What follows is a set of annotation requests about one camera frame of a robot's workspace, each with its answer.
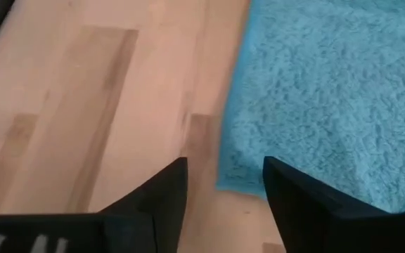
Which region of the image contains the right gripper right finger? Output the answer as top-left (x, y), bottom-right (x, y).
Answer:
top-left (262, 156), bottom-right (393, 253)

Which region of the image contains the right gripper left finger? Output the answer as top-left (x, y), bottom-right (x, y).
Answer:
top-left (98, 157), bottom-right (189, 253)

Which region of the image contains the teal microfiber towel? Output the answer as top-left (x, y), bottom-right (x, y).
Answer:
top-left (216, 0), bottom-right (405, 214)

